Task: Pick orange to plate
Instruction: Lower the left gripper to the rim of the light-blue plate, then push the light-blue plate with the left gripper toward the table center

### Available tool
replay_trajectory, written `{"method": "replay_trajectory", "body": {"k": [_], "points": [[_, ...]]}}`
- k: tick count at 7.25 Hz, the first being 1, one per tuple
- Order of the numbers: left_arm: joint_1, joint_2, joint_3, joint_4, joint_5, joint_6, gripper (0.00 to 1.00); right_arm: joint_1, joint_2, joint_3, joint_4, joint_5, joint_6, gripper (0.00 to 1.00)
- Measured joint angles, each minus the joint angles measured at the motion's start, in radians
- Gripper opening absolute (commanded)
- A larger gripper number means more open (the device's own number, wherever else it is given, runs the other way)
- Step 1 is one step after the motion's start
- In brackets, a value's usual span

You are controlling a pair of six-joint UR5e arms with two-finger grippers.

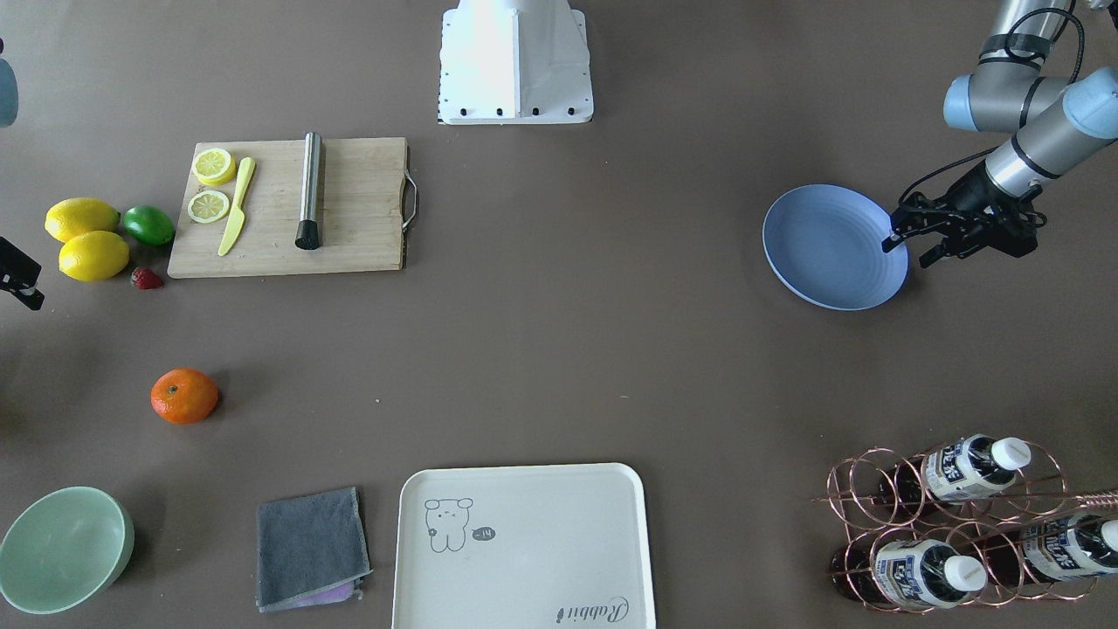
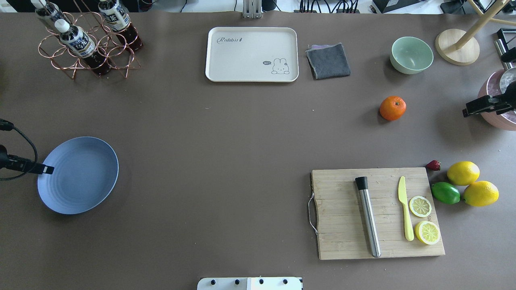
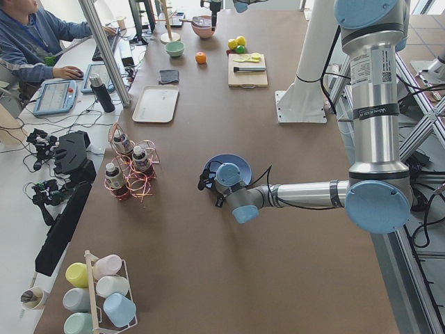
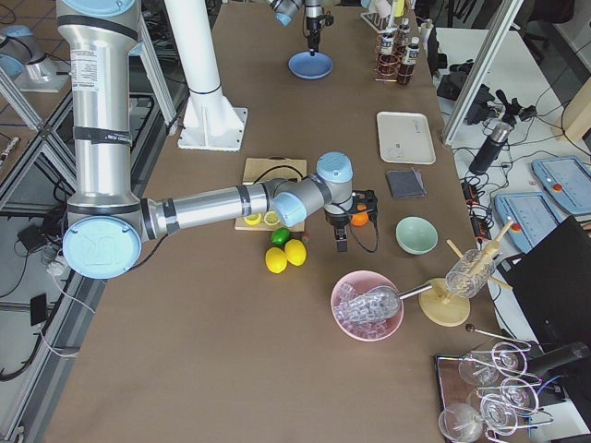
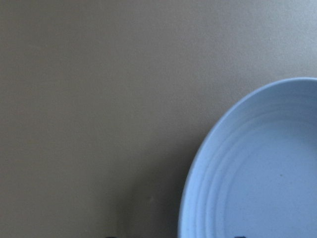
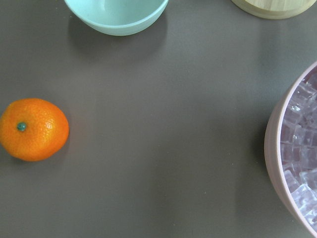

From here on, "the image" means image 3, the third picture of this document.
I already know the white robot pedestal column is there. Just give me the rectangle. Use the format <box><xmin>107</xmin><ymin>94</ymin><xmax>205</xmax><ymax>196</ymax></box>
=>
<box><xmin>275</xmin><ymin>0</ymin><xmax>338</xmax><ymax>123</ymax></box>

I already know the pink cup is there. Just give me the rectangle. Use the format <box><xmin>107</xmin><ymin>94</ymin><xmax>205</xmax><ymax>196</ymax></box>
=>
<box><xmin>92</xmin><ymin>254</ymin><xmax>122</xmax><ymax>280</ymax></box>

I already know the black handheld gripper device lower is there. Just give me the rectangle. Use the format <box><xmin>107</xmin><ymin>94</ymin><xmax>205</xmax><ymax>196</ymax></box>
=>
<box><xmin>31</xmin><ymin>179</ymin><xmax>70</xmax><ymax>226</ymax></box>

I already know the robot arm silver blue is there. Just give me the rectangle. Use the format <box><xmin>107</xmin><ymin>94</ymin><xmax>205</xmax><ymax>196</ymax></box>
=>
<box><xmin>198</xmin><ymin>1</ymin><xmax>413</xmax><ymax>234</ymax></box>

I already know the blue teach pendant near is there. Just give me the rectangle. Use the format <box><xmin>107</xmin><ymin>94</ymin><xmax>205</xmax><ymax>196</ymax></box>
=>
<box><xmin>33</xmin><ymin>80</ymin><xmax>77</xmax><ymax>116</ymax></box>

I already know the dark drink bottle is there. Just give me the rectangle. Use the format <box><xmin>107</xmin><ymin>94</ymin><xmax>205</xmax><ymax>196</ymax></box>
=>
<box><xmin>113</xmin><ymin>132</ymin><xmax>134</xmax><ymax>161</ymax></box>
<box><xmin>105</xmin><ymin>162</ymin><xmax>130</xmax><ymax>200</ymax></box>
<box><xmin>132</xmin><ymin>145</ymin><xmax>154</xmax><ymax>177</ymax></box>

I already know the blue teach pendant far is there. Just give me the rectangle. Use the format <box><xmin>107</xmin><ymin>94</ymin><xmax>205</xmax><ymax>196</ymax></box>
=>
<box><xmin>81</xmin><ymin>63</ymin><xmax>115</xmax><ymax>95</ymax></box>

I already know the yellow lemon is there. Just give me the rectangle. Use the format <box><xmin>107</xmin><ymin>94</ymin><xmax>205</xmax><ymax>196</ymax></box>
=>
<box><xmin>236</xmin><ymin>35</ymin><xmax>247</xmax><ymax>46</ymax></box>
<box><xmin>227</xmin><ymin>38</ymin><xmax>238</xmax><ymax>50</ymax></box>

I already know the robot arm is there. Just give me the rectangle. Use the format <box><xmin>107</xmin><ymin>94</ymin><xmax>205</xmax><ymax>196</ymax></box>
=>
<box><xmin>200</xmin><ymin>0</ymin><xmax>267</xmax><ymax>31</ymax></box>

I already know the orange mandarin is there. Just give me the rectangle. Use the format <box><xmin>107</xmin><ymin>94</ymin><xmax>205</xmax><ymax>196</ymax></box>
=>
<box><xmin>195</xmin><ymin>51</ymin><xmax>207</xmax><ymax>65</ymax></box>

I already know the green lime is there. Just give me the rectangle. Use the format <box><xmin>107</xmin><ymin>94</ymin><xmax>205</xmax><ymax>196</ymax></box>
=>
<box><xmin>234</xmin><ymin>45</ymin><xmax>245</xmax><ymax>54</ymax></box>

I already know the blue plate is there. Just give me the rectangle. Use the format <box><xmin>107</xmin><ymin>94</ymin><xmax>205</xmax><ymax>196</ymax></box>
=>
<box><xmin>203</xmin><ymin>154</ymin><xmax>252</xmax><ymax>186</ymax></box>

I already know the small paper cup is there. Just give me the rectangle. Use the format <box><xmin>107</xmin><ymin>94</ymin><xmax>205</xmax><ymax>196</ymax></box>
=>
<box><xmin>115</xmin><ymin>16</ymin><xmax>127</xmax><ymax>31</ymax></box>

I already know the copper wire bottle rack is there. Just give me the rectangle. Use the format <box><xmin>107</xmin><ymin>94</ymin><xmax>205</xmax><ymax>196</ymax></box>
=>
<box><xmin>104</xmin><ymin>122</ymin><xmax>160</xmax><ymax>202</ymax></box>

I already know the yellow cup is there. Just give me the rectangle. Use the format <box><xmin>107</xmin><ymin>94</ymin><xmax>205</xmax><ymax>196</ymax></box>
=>
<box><xmin>65</xmin><ymin>262</ymin><xmax>88</xmax><ymax>288</ymax></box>

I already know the aluminium frame post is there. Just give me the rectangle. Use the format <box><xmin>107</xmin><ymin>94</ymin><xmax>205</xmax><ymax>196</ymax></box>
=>
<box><xmin>78</xmin><ymin>0</ymin><xmax>131</xmax><ymax>107</ymax></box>

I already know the yellow plastic knife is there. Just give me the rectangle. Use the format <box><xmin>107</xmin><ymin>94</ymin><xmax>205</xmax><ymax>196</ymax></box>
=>
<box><xmin>233</xmin><ymin>57</ymin><xmax>261</xmax><ymax>63</ymax></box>

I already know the black handheld gripper device upper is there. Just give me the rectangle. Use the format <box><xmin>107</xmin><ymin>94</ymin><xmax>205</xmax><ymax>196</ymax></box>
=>
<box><xmin>26</xmin><ymin>128</ymin><xmax>59</xmax><ymax>171</ymax></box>

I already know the cream rectangular tray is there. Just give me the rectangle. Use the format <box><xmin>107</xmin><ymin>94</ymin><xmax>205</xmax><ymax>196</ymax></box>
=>
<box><xmin>132</xmin><ymin>85</ymin><xmax>179</xmax><ymax>123</ymax></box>

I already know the black thermos bottle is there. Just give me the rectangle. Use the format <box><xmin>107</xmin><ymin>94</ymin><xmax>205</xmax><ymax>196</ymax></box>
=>
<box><xmin>89</xmin><ymin>73</ymin><xmax>115</xmax><ymax>113</ymax></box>

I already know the clear ice cubes pile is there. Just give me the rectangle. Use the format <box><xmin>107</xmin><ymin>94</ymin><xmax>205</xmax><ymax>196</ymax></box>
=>
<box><xmin>193</xmin><ymin>16</ymin><xmax>211</xmax><ymax>28</ymax></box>

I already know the black keyboard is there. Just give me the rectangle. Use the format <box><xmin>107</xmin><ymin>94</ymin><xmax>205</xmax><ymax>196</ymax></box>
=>
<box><xmin>91</xmin><ymin>26</ymin><xmax>122</xmax><ymax>62</ymax></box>

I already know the blue teach pendant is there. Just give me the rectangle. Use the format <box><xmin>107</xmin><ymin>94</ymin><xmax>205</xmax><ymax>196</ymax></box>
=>
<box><xmin>33</xmin><ymin>80</ymin><xmax>77</xmax><ymax>116</ymax></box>
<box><xmin>81</xmin><ymin>63</ymin><xmax>115</xmax><ymax>95</ymax></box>

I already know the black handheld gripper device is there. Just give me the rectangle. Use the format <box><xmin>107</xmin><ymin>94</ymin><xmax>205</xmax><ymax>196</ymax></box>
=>
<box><xmin>31</xmin><ymin>179</ymin><xmax>70</xmax><ymax>226</ymax></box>
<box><xmin>26</xmin><ymin>128</ymin><xmax>59</xmax><ymax>171</ymax></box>

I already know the light blue cup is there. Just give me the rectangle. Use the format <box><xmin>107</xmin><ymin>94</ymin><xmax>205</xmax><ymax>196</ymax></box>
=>
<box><xmin>103</xmin><ymin>293</ymin><xmax>136</xmax><ymax>327</ymax></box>

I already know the white cup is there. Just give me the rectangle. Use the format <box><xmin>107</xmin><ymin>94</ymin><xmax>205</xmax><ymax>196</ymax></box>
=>
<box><xmin>96</xmin><ymin>276</ymin><xmax>129</xmax><ymax>298</ymax></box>

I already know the mint green bowl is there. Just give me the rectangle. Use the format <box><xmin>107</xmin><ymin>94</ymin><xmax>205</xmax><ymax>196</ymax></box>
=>
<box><xmin>165</xmin><ymin>41</ymin><xmax>184</xmax><ymax>58</ymax></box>

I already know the dark drink bottle front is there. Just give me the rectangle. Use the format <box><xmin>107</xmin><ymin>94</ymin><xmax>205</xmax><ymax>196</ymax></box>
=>
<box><xmin>105</xmin><ymin>162</ymin><xmax>130</xmax><ymax>200</ymax></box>

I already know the dark drink bottle back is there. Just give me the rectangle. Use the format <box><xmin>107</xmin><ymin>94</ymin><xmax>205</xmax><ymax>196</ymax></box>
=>
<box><xmin>113</xmin><ymin>132</ymin><xmax>134</xmax><ymax>161</ymax></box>

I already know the wooden cutting board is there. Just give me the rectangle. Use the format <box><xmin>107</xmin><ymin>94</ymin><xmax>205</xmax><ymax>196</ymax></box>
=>
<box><xmin>228</xmin><ymin>52</ymin><xmax>268</xmax><ymax>88</ymax></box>

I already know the dark drink bottle middle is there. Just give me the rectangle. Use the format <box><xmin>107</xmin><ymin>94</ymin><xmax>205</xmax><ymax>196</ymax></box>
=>
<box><xmin>132</xmin><ymin>145</ymin><xmax>154</xmax><ymax>177</ymax></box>

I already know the pink bowl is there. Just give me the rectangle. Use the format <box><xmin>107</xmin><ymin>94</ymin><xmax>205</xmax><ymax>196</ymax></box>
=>
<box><xmin>191</xmin><ymin>15</ymin><xmax>216</xmax><ymax>39</ymax></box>

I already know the lemon slice far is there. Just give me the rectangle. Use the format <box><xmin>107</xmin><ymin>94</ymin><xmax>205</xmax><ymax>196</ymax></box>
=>
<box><xmin>234</xmin><ymin>54</ymin><xmax>251</xmax><ymax>62</ymax></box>

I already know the metal ice scoop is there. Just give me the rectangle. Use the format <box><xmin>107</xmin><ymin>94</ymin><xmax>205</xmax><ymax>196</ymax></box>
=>
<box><xmin>179</xmin><ymin>16</ymin><xmax>211</xmax><ymax>27</ymax></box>

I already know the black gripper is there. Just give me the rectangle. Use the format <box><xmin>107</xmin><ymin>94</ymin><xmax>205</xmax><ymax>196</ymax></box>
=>
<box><xmin>197</xmin><ymin>168</ymin><xmax>224</xmax><ymax>208</ymax></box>
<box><xmin>200</xmin><ymin>0</ymin><xmax>222</xmax><ymax>31</ymax></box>

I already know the grey folded cloth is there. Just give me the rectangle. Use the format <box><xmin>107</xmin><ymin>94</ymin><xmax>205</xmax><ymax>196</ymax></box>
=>
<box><xmin>159</xmin><ymin>69</ymin><xmax>179</xmax><ymax>85</ymax></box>

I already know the white wire cup rack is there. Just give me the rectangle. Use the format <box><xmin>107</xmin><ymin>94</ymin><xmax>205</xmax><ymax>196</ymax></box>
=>
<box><xmin>84</xmin><ymin>250</ymin><xmax>138</xmax><ymax>333</ymax></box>

